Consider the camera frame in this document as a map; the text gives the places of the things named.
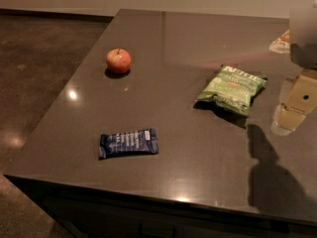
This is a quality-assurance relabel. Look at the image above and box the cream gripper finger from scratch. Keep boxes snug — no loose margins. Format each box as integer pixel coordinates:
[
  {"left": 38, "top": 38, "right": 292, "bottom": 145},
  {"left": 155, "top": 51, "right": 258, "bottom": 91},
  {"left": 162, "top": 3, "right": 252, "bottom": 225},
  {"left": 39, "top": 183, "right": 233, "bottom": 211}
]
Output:
[{"left": 271, "top": 69, "right": 317, "bottom": 132}]

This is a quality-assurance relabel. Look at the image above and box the blue rxbar wrapper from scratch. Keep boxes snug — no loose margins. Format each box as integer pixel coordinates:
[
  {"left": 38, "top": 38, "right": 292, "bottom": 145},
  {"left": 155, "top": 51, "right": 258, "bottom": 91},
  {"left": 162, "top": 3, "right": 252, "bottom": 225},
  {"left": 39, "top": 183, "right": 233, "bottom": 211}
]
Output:
[{"left": 99, "top": 128, "right": 159, "bottom": 160}]

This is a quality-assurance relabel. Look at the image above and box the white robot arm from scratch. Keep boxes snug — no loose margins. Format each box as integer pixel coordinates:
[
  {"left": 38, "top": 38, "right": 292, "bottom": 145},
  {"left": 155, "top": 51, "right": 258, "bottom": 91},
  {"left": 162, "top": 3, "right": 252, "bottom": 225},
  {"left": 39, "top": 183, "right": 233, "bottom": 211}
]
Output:
[{"left": 271, "top": 44, "right": 317, "bottom": 136}]

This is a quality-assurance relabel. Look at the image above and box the red apple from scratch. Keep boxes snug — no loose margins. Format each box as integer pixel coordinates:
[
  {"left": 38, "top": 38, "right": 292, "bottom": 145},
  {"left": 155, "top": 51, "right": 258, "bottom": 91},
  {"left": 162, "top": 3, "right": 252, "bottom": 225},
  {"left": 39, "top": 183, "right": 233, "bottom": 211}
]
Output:
[{"left": 106, "top": 49, "right": 132, "bottom": 74}]

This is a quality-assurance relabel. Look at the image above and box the clear wrapped snack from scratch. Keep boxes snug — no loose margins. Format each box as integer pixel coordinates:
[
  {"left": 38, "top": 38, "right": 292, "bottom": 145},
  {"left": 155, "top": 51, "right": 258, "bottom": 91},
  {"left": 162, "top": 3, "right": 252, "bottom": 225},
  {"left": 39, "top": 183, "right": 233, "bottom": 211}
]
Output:
[{"left": 269, "top": 31, "right": 290, "bottom": 54}]

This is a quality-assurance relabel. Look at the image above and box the green chip bag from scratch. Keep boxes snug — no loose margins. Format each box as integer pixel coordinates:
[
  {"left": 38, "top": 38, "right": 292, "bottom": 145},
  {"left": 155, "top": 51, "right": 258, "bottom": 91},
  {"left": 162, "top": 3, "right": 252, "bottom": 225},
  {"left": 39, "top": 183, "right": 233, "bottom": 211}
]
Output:
[{"left": 196, "top": 64, "right": 266, "bottom": 117}]

